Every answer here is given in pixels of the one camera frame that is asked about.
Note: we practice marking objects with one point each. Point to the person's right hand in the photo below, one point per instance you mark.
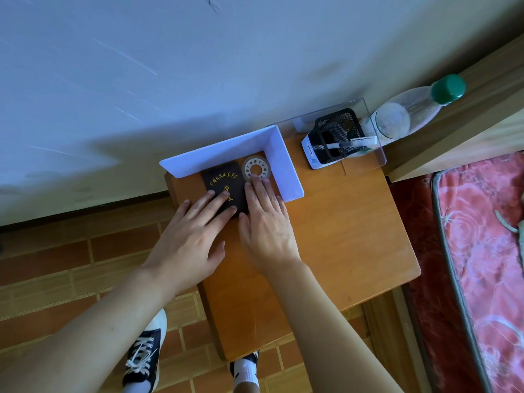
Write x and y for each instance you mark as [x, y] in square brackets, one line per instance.
[268, 237]

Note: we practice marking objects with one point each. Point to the person's left hand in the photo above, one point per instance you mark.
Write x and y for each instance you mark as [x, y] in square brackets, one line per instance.
[184, 245]

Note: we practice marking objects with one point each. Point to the person's left thumb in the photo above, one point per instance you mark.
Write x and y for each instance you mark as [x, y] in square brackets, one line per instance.
[217, 257]

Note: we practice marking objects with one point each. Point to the person's left middle finger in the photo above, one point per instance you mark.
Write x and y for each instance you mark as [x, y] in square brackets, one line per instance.
[208, 210]

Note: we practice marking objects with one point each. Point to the person's left little finger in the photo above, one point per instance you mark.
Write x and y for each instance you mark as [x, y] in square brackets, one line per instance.
[177, 216]

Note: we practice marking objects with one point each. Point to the person's right thumb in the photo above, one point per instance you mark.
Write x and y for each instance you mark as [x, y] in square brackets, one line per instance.
[244, 235]

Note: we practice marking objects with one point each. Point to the person's right little finger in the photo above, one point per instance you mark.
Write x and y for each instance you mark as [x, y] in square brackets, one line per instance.
[284, 212]

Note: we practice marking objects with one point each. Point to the person's right middle finger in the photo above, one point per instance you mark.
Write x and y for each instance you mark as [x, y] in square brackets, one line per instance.
[261, 196]

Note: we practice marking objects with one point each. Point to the dark booklet with gold print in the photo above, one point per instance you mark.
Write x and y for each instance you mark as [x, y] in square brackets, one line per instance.
[219, 178]

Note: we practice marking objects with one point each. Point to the person's left forearm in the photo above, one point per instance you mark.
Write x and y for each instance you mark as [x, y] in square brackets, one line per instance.
[94, 335]

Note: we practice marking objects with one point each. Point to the person's right forearm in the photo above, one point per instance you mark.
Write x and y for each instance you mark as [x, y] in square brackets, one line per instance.
[327, 335]

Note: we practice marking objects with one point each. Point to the clear tape roll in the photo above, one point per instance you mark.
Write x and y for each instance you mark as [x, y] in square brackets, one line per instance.
[246, 169]

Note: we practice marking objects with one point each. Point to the white bent plastic bookend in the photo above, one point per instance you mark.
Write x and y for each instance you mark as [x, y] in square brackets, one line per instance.
[229, 149]

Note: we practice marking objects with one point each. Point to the white power strip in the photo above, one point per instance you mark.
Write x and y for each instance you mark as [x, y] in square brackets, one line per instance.
[311, 158]

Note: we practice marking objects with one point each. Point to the small wooden table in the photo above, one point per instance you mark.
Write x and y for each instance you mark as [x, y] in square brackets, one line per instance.
[348, 241]

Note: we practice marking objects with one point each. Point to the black mesh pen holder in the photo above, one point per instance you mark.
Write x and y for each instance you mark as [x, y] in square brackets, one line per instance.
[315, 144]

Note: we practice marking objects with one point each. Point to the white pen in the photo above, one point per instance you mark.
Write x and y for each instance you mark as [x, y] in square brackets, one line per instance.
[357, 142]

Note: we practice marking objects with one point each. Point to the clear acrylic tray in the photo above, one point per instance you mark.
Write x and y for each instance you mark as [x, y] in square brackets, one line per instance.
[374, 157]

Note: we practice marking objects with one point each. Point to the black white right sneaker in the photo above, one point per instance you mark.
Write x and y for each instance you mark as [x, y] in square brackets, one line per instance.
[245, 369]

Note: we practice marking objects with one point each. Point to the black white sneaker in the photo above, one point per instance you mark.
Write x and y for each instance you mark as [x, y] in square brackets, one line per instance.
[143, 358]
[245, 369]

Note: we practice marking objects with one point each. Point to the black white left sneaker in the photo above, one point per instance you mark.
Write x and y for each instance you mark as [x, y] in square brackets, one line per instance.
[143, 358]

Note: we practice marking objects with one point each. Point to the clear bottle with green cap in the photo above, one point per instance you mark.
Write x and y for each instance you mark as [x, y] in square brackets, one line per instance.
[409, 110]

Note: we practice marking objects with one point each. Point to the pink floral mattress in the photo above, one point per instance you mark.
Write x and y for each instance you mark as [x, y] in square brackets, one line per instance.
[483, 261]

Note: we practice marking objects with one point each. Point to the wooden bed frame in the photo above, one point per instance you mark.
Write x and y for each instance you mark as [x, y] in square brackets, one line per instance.
[470, 130]

